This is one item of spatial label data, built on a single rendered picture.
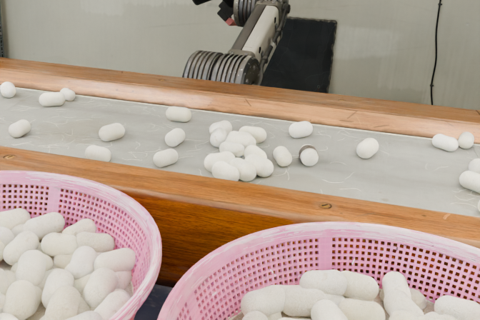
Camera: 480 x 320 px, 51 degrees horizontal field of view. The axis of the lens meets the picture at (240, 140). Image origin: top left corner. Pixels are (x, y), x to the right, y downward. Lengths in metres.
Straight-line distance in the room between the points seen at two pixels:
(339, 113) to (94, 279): 0.50
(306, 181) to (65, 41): 2.51
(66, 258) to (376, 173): 0.35
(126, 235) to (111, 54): 2.47
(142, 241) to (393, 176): 0.31
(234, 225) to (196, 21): 2.30
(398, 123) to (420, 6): 1.90
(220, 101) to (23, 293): 0.50
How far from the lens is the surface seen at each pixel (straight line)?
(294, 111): 0.77
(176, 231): 0.45
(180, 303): 0.31
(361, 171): 0.60
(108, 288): 0.37
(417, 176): 0.61
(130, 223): 0.41
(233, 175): 0.51
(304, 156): 0.58
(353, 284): 0.39
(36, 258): 0.40
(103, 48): 2.88
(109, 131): 0.63
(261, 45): 1.05
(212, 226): 0.43
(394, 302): 0.38
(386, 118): 0.77
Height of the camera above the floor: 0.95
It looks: 18 degrees down
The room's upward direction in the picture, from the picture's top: 4 degrees clockwise
